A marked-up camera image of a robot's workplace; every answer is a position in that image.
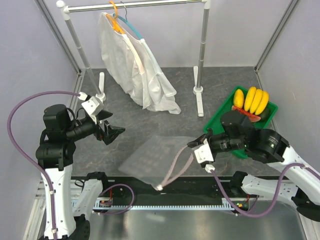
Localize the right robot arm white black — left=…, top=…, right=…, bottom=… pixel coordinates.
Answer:
left=187, top=110, right=320, bottom=222

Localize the white garment on hanger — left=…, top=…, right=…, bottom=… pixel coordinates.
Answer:
left=98, top=12, right=181, bottom=115

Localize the yellow toy mango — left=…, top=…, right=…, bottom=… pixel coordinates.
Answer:
left=233, top=89, right=245, bottom=109

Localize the teal clothes hanger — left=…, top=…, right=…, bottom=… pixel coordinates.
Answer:
left=117, top=1, right=145, bottom=42

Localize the toy watermelon slice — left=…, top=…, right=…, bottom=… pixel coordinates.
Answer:
left=231, top=105, right=261, bottom=123

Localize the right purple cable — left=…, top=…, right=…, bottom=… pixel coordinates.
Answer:
left=211, top=162, right=320, bottom=218

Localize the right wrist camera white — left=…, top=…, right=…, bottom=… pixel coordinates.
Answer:
left=193, top=143, right=215, bottom=173

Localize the dark green toy avocado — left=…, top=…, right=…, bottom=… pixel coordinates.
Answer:
left=259, top=107, right=271, bottom=122

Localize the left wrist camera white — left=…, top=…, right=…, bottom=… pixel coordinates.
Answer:
left=78, top=92, right=104, bottom=121

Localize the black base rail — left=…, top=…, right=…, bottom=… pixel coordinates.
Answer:
left=74, top=171, right=261, bottom=208

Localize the green plastic tray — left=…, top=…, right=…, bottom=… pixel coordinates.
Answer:
left=202, top=85, right=279, bottom=160

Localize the clear zip top bag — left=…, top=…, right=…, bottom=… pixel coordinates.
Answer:
left=118, top=135, right=194, bottom=191

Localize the yellow toy banana bunch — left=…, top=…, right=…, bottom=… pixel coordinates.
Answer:
left=244, top=86, right=269, bottom=116

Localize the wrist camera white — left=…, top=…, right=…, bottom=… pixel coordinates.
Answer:
left=78, top=92, right=104, bottom=121
left=193, top=143, right=215, bottom=173

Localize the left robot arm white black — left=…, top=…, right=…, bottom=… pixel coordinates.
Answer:
left=35, top=104, right=126, bottom=240

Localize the silver clothes rack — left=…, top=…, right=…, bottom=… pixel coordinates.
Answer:
left=56, top=0, right=211, bottom=117

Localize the white cable duct strip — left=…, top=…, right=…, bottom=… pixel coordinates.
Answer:
left=93, top=200, right=234, bottom=211

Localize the orange clothes hanger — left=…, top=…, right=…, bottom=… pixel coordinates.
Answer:
left=105, top=0, right=125, bottom=35

